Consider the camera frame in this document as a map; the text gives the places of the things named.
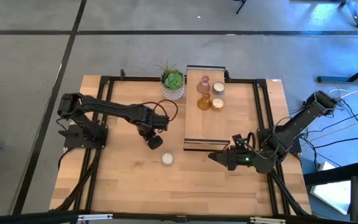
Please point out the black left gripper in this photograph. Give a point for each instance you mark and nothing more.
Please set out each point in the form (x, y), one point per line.
(145, 130)

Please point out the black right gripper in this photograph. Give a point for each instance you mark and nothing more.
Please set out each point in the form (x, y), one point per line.
(241, 159)

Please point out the light blue patterned candle bowl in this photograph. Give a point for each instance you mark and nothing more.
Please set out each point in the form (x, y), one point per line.
(167, 158)

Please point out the orange yellow patterned candle bowl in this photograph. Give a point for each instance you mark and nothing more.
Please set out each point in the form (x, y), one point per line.
(217, 103)

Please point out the amber ribbed glass candlestick holder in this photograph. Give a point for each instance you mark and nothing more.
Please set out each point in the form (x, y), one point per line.
(204, 102)

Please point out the dark blue patterned candle bowl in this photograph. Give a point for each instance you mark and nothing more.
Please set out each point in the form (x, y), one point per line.
(218, 88)

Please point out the pink ribbed glass candlestick holder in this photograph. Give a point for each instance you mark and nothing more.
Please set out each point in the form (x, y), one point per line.
(203, 85)

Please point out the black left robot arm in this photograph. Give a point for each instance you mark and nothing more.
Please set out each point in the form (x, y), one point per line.
(113, 110)

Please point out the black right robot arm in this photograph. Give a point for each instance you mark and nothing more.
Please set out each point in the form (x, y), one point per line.
(303, 121)

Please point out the white triangle pattern planter pot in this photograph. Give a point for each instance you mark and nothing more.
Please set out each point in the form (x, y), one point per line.
(172, 91)

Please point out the green succulent plant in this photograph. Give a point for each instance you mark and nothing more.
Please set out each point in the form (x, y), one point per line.
(173, 80)

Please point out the black rig beam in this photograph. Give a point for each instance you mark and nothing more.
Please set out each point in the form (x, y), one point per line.
(166, 217)

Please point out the black floor beam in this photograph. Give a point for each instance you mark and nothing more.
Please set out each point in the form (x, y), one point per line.
(331, 175)

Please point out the white board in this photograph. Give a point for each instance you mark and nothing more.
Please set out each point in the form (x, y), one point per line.
(334, 194)

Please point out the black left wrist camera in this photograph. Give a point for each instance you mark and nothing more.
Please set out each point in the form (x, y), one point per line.
(155, 142)

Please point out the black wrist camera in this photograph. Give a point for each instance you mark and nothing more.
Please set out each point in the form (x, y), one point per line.
(155, 142)
(238, 141)

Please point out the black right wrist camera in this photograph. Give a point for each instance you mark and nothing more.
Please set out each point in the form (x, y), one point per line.
(238, 141)

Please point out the wooden shelf with black frame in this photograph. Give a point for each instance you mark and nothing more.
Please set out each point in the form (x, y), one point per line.
(205, 124)

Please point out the black aluminium table frame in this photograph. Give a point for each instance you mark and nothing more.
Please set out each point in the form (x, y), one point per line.
(135, 78)

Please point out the black desk leg frame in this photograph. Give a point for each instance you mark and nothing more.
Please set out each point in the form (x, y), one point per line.
(346, 79)

